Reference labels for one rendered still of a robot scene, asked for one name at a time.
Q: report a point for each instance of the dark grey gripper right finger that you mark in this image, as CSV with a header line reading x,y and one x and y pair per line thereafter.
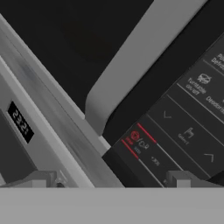
x,y
178,178

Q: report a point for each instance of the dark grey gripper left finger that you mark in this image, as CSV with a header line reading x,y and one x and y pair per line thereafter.
x,y
40,178

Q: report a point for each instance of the microwave start button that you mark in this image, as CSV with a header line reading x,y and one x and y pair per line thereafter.
x,y
155,161

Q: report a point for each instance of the black microwave oven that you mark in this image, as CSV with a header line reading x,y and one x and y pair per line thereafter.
x,y
186,110

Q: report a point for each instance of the grey appliance with digital display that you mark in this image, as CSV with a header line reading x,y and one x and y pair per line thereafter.
x,y
58,140

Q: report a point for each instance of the black microwave door grey frame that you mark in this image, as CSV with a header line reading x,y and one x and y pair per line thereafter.
x,y
73,43

